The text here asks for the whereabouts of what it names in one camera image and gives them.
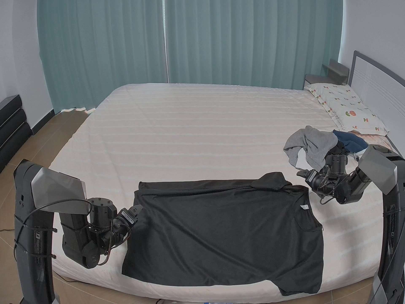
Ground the pile of clothes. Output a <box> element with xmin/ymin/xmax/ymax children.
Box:
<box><xmin>283</xmin><ymin>125</ymin><xmax>369</xmax><ymax>170</ymax></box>

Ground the grey bedside table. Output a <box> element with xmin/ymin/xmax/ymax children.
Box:
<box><xmin>304</xmin><ymin>59</ymin><xmax>350</xmax><ymax>90</ymax></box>

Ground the bed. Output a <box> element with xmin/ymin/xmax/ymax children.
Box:
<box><xmin>50</xmin><ymin>50</ymin><xmax>405</xmax><ymax>299</ymax></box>

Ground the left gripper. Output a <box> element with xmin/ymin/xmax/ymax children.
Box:
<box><xmin>111</xmin><ymin>205</ymin><xmax>145</xmax><ymax>239</ymax></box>

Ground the black T-shirt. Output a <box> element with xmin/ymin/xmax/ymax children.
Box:
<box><xmin>122</xmin><ymin>171</ymin><xmax>325</xmax><ymax>296</ymax></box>

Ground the black cable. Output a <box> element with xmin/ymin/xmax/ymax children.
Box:
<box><xmin>308</xmin><ymin>182</ymin><xmax>340</xmax><ymax>206</ymax></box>
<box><xmin>13</xmin><ymin>199</ymin><xmax>93</xmax><ymax>262</ymax></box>

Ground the white printed pillow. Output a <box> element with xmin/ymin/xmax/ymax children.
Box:
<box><xmin>304</xmin><ymin>83</ymin><xmax>390</xmax><ymax>136</ymax></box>

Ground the black chest of drawers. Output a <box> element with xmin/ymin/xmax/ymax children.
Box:
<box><xmin>0</xmin><ymin>94</ymin><xmax>33</xmax><ymax>174</ymax></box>

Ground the blue-green curtain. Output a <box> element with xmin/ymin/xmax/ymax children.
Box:
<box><xmin>165</xmin><ymin>0</ymin><xmax>344</xmax><ymax>91</ymax></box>
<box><xmin>36</xmin><ymin>0</ymin><xmax>168</xmax><ymax>115</ymax></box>

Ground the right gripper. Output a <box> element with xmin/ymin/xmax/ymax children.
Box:
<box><xmin>297</xmin><ymin>168</ymin><xmax>335</xmax><ymax>193</ymax></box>

